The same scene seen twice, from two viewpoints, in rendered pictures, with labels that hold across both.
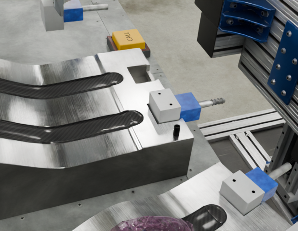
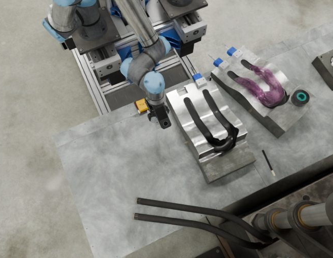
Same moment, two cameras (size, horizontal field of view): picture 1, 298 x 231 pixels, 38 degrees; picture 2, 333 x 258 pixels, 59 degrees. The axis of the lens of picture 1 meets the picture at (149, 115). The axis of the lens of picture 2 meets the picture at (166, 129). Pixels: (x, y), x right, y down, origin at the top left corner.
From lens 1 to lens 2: 1.36 m
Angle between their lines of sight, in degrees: 52
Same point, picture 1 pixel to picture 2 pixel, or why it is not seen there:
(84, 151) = (221, 103)
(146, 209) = (236, 86)
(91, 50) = (146, 121)
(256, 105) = (56, 85)
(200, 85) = (37, 114)
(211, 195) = (224, 73)
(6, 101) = (211, 126)
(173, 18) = not seen: outside the picture
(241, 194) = (227, 65)
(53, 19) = not seen: hidden behind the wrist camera
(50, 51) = (149, 136)
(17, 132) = (221, 120)
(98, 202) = not seen: hidden behind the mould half
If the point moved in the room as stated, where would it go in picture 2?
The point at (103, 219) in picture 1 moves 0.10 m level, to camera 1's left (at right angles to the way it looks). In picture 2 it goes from (245, 93) to (247, 111)
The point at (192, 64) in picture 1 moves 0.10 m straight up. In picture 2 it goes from (15, 119) to (8, 114)
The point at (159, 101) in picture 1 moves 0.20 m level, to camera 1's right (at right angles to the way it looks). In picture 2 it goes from (203, 82) to (200, 50)
